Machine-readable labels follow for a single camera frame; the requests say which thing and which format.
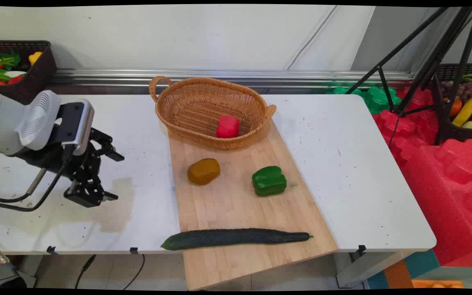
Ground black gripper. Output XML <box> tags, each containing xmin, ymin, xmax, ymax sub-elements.
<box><xmin>54</xmin><ymin>128</ymin><xmax>125</xmax><ymax>209</ymax></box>

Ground long dark green cucumber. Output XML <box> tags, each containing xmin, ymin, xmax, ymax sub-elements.
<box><xmin>161</xmin><ymin>228</ymin><xmax>314</xmax><ymax>252</ymax></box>

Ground orange toy bell pepper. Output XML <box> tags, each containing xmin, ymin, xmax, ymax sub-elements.
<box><xmin>187</xmin><ymin>158</ymin><xmax>221</xmax><ymax>186</ymax></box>

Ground dark woven vegetable basket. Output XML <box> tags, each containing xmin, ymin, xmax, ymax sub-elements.
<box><xmin>0</xmin><ymin>40</ymin><xmax>58</xmax><ymax>105</ymax></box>

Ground red toy bell pepper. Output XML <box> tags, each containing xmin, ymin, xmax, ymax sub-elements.
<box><xmin>216</xmin><ymin>115</ymin><xmax>241</xmax><ymax>139</ymax></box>

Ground grey base equipment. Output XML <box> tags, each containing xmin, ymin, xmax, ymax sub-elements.
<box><xmin>0</xmin><ymin>274</ymin><xmax>38</xmax><ymax>290</ymax></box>

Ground green leafy toy vegetable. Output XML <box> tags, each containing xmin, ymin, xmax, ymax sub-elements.
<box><xmin>0</xmin><ymin>51</ymin><xmax>21</xmax><ymax>69</ymax></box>

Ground bamboo cutting board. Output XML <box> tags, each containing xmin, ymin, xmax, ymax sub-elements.
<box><xmin>167</xmin><ymin>118</ymin><xmax>339</xmax><ymax>291</ymax></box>

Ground green toy bell pepper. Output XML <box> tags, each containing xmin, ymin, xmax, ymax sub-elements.
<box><xmin>252</xmin><ymin>166</ymin><xmax>287</xmax><ymax>197</ymax></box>

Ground white table leg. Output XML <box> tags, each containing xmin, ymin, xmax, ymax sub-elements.
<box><xmin>336</xmin><ymin>249</ymin><xmax>415</xmax><ymax>288</ymax></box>

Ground green foam mat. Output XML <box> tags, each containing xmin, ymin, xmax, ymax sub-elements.
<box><xmin>325</xmin><ymin>85</ymin><xmax>403</xmax><ymax>115</ymax></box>

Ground teal and orange foam mat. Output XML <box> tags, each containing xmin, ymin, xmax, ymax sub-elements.
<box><xmin>366</xmin><ymin>249</ymin><xmax>441</xmax><ymax>290</ymax></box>

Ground large red foam mat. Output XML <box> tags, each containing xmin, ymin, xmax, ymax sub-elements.
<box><xmin>400</xmin><ymin>138</ymin><xmax>472</xmax><ymax>268</ymax></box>

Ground orange toy fruit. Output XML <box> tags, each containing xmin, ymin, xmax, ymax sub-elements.
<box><xmin>448</xmin><ymin>98</ymin><xmax>463</xmax><ymax>118</ymax></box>

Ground dark woven fruit basket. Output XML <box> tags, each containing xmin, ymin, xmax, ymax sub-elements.
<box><xmin>432</xmin><ymin>63</ymin><xmax>472</xmax><ymax>145</ymax></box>

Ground yellow toy banana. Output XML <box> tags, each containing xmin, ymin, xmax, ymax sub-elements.
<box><xmin>452</xmin><ymin>92</ymin><xmax>472</xmax><ymax>127</ymax></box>

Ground purple toy grapes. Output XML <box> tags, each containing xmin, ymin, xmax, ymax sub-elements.
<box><xmin>440</xmin><ymin>81</ymin><xmax>472</xmax><ymax>104</ymax></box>

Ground black camera cable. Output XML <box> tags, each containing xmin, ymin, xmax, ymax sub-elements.
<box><xmin>0</xmin><ymin>144</ymin><xmax>76</xmax><ymax>213</ymax></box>

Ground black silver wrist camera box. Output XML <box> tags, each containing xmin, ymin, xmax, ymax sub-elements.
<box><xmin>49</xmin><ymin>99</ymin><xmax>95</xmax><ymax>157</ymax></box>

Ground black cable with silver plug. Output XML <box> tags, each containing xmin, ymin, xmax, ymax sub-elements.
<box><xmin>0</xmin><ymin>167</ymin><xmax>47</xmax><ymax>204</ymax></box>

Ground black cable under table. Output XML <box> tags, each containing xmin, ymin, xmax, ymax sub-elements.
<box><xmin>122</xmin><ymin>254</ymin><xmax>146</xmax><ymax>290</ymax></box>
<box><xmin>75</xmin><ymin>254</ymin><xmax>96</xmax><ymax>290</ymax></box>

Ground tan wicker basket with handles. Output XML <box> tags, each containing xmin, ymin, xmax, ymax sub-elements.
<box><xmin>149</xmin><ymin>76</ymin><xmax>277</xmax><ymax>150</ymax></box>

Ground silver metal wall rail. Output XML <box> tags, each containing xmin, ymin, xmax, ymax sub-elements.
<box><xmin>51</xmin><ymin>68</ymin><xmax>416</xmax><ymax>87</ymax></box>

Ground black camera tripod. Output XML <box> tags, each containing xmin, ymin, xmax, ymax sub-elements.
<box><xmin>345</xmin><ymin>6</ymin><xmax>472</xmax><ymax>147</ymax></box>

